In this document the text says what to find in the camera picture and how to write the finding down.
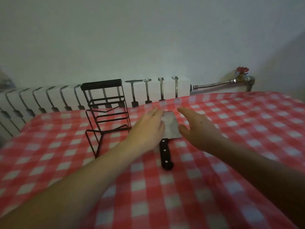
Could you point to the person's left hand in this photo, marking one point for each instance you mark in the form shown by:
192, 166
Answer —
145, 133

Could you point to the person's right hand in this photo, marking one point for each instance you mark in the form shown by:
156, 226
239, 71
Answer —
202, 132

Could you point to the person's right thumb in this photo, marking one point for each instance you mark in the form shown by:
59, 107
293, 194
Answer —
184, 129

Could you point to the person's left thumb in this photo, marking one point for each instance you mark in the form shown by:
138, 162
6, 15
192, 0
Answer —
162, 131

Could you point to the person's right forearm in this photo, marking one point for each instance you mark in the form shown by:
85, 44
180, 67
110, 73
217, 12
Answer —
264, 171

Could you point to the person's left forearm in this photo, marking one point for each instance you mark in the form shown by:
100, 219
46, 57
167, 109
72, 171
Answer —
71, 186

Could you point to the red white checkered tablecloth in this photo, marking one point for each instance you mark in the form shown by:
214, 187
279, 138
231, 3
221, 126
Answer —
181, 169

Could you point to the white radiator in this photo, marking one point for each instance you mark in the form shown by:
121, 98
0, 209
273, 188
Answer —
71, 97

